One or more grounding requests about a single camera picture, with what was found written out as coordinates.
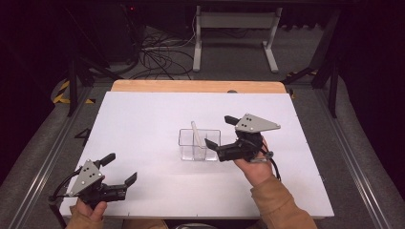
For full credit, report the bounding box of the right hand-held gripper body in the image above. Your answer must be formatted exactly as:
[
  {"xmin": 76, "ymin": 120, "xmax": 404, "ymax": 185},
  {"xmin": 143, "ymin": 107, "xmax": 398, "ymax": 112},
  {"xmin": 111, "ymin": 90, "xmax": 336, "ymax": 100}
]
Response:
[{"xmin": 216, "ymin": 113, "xmax": 282, "ymax": 162}]

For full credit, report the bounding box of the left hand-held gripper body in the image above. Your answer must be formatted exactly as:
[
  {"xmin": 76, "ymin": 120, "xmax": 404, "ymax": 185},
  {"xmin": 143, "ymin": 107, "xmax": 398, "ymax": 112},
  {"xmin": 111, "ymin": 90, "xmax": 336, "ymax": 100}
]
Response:
[{"xmin": 67, "ymin": 158, "xmax": 128, "ymax": 210}]

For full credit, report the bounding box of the white pen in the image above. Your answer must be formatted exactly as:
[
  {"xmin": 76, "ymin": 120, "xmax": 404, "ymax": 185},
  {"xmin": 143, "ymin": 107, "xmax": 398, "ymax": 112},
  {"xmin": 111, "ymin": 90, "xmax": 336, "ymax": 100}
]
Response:
[{"xmin": 190, "ymin": 120, "xmax": 206, "ymax": 158}]

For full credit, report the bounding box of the clear acrylic organizer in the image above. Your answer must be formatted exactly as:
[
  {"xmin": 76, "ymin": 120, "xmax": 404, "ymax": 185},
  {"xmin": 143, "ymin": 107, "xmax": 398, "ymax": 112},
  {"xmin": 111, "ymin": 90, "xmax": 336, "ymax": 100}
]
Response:
[{"xmin": 178, "ymin": 128, "xmax": 222, "ymax": 162}]

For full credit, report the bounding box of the person's left hand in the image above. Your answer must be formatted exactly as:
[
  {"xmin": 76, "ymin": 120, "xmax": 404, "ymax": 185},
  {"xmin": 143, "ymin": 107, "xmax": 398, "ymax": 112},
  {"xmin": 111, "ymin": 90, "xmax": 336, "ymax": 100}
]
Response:
[{"xmin": 75, "ymin": 198, "xmax": 108, "ymax": 223}]

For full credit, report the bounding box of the person's right hand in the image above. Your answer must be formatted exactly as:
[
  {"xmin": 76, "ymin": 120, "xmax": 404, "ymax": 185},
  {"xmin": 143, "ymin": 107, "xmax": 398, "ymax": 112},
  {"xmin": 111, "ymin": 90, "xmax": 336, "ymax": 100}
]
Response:
[{"xmin": 233, "ymin": 137, "xmax": 275, "ymax": 188}]

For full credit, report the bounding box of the person's tan trouser leg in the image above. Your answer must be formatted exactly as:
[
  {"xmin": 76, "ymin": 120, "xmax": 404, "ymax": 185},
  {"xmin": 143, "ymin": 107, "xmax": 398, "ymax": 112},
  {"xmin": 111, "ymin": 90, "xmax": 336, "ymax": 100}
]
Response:
[{"xmin": 120, "ymin": 219, "xmax": 170, "ymax": 229}]

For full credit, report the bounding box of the wooden table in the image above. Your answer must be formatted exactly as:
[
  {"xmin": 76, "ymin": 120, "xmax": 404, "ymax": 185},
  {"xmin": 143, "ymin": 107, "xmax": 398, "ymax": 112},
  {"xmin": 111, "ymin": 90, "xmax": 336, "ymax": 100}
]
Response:
[{"xmin": 110, "ymin": 79, "xmax": 288, "ymax": 94}]

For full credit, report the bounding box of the white board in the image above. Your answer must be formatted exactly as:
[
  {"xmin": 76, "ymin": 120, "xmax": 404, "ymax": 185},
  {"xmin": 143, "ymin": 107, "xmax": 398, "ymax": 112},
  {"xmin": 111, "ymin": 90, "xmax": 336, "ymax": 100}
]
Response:
[{"xmin": 57, "ymin": 91, "xmax": 335, "ymax": 219}]

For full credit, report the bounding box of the yellow black floor tape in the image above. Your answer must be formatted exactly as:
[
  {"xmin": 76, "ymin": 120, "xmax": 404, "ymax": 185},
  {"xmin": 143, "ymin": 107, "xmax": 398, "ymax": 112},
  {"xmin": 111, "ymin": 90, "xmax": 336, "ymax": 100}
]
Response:
[
  {"xmin": 52, "ymin": 79, "xmax": 96, "ymax": 105},
  {"xmin": 286, "ymin": 70, "xmax": 319, "ymax": 79}
]

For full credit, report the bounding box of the black metal stand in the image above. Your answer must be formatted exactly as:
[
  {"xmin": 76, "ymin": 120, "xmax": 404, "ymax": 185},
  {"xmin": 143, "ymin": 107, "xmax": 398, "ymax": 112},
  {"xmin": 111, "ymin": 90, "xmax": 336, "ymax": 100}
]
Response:
[
  {"xmin": 281, "ymin": 9, "xmax": 340, "ymax": 118},
  {"xmin": 65, "ymin": 56, "xmax": 125, "ymax": 117}
]

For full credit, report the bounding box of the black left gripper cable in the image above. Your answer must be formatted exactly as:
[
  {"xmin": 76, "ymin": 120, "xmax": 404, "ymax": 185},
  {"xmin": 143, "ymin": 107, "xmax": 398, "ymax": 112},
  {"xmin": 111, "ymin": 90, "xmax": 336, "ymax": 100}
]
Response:
[{"xmin": 48, "ymin": 168, "xmax": 82, "ymax": 203}]

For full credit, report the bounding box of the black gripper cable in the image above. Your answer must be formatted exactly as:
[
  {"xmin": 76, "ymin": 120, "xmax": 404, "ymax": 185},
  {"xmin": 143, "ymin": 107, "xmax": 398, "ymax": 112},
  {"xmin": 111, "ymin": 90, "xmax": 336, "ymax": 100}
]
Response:
[
  {"xmin": 261, "ymin": 139, "xmax": 282, "ymax": 182},
  {"xmin": 48, "ymin": 168, "xmax": 82, "ymax": 203}
]

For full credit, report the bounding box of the small black bracket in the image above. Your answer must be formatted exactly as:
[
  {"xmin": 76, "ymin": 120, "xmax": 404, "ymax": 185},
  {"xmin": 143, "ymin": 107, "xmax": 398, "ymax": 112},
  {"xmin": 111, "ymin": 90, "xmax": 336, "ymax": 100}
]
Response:
[{"xmin": 75, "ymin": 127, "xmax": 92, "ymax": 147}]

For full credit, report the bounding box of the aluminium floor rail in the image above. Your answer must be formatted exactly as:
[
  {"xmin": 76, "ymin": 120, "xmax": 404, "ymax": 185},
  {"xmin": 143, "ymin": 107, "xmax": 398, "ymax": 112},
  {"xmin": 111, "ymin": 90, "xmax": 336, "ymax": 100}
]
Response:
[
  {"xmin": 313, "ymin": 87, "xmax": 393, "ymax": 229},
  {"xmin": 8, "ymin": 85, "xmax": 94, "ymax": 229}
]

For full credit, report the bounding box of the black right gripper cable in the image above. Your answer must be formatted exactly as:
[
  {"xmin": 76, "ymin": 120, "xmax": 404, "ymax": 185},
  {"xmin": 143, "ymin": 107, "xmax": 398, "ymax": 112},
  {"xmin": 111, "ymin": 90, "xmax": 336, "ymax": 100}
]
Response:
[{"xmin": 261, "ymin": 139, "xmax": 282, "ymax": 182}]

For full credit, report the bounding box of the bundle of black floor cables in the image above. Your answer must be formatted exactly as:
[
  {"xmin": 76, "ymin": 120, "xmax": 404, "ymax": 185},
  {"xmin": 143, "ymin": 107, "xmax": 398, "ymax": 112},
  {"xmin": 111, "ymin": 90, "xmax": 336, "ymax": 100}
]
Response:
[{"xmin": 127, "ymin": 25, "xmax": 197, "ymax": 80}]

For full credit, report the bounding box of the white metal desk frame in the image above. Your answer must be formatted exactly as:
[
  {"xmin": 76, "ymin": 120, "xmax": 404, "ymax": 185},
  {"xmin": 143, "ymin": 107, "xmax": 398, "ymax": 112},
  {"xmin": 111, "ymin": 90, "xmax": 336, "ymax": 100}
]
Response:
[{"xmin": 192, "ymin": 5, "xmax": 284, "ymax": 74}]

